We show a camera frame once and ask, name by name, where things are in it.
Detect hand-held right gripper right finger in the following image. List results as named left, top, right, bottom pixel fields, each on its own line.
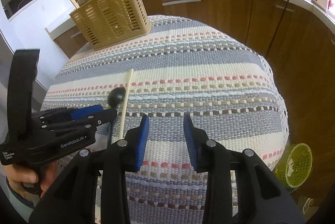
left=183, top=114, right=305, bottom=224

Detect white refrigerator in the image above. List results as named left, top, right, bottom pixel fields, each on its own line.
left=0, top=0, right=71, bottom=90

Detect green plastic basket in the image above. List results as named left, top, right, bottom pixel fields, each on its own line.
left=273, top=143, right=313, bottom=188

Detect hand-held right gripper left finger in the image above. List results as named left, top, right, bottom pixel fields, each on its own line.
left=29, top=115, right=150, bottom=224

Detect tan plastic utensil basket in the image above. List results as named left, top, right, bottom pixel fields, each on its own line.
left=69, top=0, right=152, bottom=51

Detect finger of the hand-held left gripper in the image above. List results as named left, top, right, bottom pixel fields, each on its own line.
left=41, top=108, right=118, bottom=133
left=39, top=105, right=104, bottom=123

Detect black plastic spoon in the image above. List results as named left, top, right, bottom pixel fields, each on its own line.
left=107, top=87, right=126, bottom=148

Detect person's left hand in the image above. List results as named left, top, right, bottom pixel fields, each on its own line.
left=4, top=161, right=62, bottom=199

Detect striped woven tablecloth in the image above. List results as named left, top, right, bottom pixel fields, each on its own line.
left=40, top=14, right=290, bottom=224

